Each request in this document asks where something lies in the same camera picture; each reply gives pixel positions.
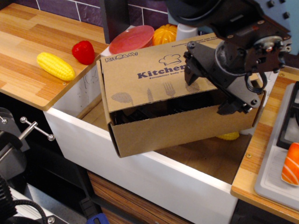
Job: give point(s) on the salmon sushi toy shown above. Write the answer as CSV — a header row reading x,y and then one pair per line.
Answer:
x,y
290,170

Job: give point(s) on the red toy strawberry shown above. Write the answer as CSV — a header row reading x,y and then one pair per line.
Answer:
x,y
83,51

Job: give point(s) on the black clamp mount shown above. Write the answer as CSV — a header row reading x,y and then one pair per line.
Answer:
x,y
13,161

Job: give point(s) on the black stove burner grate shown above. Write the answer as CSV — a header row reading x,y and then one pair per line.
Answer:
x,y
289,132

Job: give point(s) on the brown cardboard kitchen box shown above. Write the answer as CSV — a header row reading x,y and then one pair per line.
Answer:
x,y
137,87

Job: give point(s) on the orange toy pumpkin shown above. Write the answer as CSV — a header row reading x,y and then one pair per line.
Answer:
x,y
164,34

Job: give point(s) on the grey toy stove tray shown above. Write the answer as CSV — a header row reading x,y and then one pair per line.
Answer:
x,y
269,183

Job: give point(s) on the white faucet post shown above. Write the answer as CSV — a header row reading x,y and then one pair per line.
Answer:
x,y
185,32

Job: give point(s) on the silver metal clamp handle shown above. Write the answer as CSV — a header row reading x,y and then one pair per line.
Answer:
x,y
33,126

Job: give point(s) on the pink plastic plate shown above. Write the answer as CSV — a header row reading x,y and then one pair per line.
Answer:
x,y
134,38

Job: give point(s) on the blue plastic handle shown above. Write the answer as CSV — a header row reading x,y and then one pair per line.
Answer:
x,y
98,219

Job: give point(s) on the yellow toy corn in sink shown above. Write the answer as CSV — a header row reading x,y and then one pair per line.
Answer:
x,y
229,136

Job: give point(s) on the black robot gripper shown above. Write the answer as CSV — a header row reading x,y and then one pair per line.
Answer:
x,y
204,61

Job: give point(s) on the yellow toy corn cob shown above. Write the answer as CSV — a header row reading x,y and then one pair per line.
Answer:
x,y
55,66

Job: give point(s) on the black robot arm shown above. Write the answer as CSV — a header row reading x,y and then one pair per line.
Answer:
x,y
255,37

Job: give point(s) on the white toy sink basin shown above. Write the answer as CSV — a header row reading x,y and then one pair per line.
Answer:
x,y
192,181

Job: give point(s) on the wooden drawer front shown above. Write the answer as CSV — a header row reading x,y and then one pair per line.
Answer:
x,y
129,205

